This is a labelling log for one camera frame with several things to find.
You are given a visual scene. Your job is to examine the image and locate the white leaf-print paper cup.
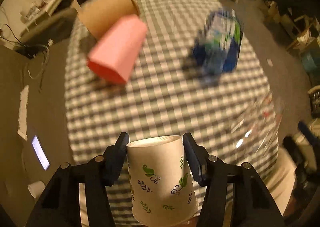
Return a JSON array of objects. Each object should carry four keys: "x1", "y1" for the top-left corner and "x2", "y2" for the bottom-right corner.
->
[{"x1": 127, "y1": 135, "x2": 199, "y2": 226}]

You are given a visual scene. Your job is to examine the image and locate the small white cup on sofa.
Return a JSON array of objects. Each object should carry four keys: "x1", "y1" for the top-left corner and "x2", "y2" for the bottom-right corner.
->
[{"x1": 28, "y1": 181, "x2": 46, "y2": 199}]

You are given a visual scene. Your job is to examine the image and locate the pink faceted cup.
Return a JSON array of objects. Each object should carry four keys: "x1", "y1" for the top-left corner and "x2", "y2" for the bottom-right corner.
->
[{"x1": 87, "y1": 15, "x2": 148, "y2": 85}]

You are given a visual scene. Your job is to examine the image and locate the brown paper cup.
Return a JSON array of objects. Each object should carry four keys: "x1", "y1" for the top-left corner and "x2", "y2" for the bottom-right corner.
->
[{"x1": 75, "y1": 0, "x2": 140, "y2": 40}]

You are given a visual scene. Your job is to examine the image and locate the clear glass with stickers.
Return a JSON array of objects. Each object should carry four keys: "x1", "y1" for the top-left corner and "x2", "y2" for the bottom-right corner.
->
[{"x1": 227, "y1": 92, "x2": 283, "y2": 157}]

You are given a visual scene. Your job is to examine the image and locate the lit smartphone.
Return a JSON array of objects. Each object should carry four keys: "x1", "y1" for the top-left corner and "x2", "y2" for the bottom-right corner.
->
[{"x1": 31, "y1": 135, "x2": 50, "y2": 171}]

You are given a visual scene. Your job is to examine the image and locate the grey sofa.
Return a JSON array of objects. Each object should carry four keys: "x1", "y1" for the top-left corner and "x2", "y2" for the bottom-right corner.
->
[{"x1": 1, "y1": 9, "x2": 76, "y2": 226}]

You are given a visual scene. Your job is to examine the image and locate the grey checked tablecloth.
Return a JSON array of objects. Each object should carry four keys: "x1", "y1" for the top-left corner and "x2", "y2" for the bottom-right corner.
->
[{"x1": 64, "y1": 0, "x2": 279, "y2": 226}]

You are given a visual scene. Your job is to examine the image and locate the white paper strip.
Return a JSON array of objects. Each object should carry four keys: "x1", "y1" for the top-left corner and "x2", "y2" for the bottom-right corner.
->
[{"x1": 17, "y1": 85, "x2": 29, "y2": 141}]

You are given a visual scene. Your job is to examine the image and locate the wooden chair with clothes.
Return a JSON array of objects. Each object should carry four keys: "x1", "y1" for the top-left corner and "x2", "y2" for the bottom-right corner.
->
[{"x1": 265, "y1": 0, "x2": 319, "y2": 53}]

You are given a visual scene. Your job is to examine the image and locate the blue label plastic bottle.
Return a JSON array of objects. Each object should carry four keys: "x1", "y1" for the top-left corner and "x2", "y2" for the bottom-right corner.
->
[{"x1": 192, "y1": 9, "x2": 244, "y2": 76}]

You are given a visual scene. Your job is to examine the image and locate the white charging cable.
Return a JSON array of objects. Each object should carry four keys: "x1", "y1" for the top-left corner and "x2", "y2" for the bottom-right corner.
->
[{"x1": 24, "y1": 44, "x2": 51, "y2": 81}]

